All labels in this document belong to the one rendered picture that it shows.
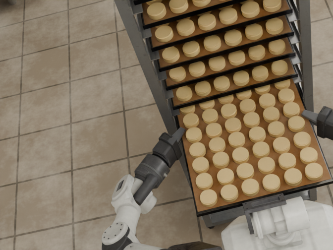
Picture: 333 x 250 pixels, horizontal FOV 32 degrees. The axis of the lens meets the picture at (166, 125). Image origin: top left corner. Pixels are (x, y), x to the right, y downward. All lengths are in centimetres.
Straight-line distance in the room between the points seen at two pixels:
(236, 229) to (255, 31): 63
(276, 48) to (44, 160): 168
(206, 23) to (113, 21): 199
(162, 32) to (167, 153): 38
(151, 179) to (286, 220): 62
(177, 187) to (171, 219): 17
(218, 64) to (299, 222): 70
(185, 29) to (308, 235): 67
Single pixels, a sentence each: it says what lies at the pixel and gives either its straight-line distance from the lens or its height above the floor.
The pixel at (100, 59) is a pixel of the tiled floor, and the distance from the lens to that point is 340.
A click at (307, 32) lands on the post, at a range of 168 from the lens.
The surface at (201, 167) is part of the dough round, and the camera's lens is 174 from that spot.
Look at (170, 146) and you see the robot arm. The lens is 178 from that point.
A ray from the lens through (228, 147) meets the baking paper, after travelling 179.
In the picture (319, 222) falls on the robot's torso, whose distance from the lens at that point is 132.
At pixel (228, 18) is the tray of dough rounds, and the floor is 124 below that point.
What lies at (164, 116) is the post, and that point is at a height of 96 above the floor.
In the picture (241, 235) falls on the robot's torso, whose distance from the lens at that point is 131.
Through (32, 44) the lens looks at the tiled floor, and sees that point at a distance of 369.
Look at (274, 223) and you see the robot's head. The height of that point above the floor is 129.
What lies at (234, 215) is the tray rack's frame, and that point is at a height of 15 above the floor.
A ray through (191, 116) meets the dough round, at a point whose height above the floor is 91.
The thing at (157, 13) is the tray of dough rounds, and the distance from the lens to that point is 156.
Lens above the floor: 239
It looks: 53 degrees down
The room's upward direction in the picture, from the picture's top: 22 degrees counter-clockwise
